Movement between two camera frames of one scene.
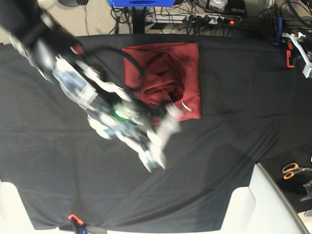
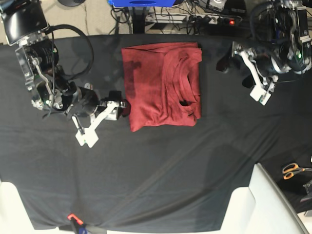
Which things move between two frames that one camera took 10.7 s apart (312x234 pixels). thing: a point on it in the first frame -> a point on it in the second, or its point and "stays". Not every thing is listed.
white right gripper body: x=296 y=37 -> x=262 y=92
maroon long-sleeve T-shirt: x=165 y=74 stays
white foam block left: x=14 y=217 stays
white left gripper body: x=148 y=146 -> x=88 y=135
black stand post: x=139 y=18 stays
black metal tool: x=308 y=186 stays
